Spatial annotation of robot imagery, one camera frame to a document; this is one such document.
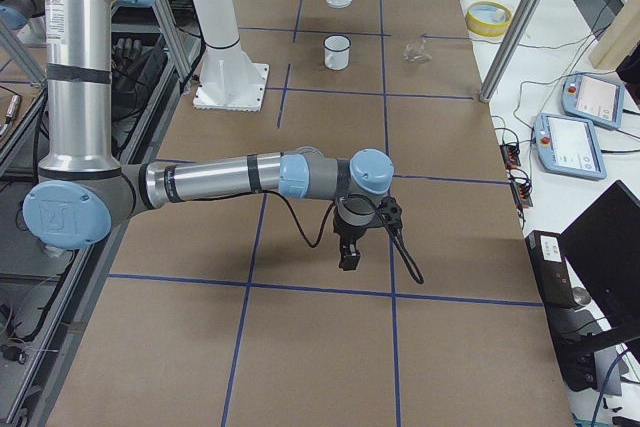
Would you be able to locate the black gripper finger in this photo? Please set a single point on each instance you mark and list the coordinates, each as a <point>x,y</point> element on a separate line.
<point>349,257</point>

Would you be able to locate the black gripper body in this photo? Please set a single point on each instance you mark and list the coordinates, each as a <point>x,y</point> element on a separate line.
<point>348,233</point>

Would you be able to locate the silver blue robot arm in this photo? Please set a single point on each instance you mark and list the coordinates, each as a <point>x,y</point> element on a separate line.
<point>83,191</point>

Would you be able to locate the white enamel cup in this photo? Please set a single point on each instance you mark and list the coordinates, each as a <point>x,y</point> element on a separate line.
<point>336,52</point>

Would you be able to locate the clear plastic funnel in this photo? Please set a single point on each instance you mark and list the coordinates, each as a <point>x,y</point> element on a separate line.
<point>416,51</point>

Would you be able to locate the yellow tape roll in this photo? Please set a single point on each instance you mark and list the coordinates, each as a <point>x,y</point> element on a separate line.
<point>478,19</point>

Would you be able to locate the orange connector module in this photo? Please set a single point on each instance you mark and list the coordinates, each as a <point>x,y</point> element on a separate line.
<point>521,191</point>
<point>510,154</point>

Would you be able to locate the near blue teach pendant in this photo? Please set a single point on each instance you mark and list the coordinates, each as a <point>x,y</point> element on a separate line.
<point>568,146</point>

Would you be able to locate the blue teach pendant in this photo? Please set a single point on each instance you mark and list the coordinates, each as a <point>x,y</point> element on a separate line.
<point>568,146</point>
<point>594,98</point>

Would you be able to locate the black desktop computer box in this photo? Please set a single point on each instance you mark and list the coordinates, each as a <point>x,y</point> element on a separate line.
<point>584,350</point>

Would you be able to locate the black monitor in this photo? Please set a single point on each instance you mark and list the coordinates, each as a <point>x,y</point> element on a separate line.
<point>602,247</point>

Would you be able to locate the far blue teach pendant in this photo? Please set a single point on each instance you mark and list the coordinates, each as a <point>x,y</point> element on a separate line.
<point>594,98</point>

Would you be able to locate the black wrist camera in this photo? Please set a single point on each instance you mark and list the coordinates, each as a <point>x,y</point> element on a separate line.
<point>390,215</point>

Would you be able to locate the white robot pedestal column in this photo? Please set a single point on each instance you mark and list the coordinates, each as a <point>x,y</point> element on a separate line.
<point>228,79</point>

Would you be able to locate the aluminium frame post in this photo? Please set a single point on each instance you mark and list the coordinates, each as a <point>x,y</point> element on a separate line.
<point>521,18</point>

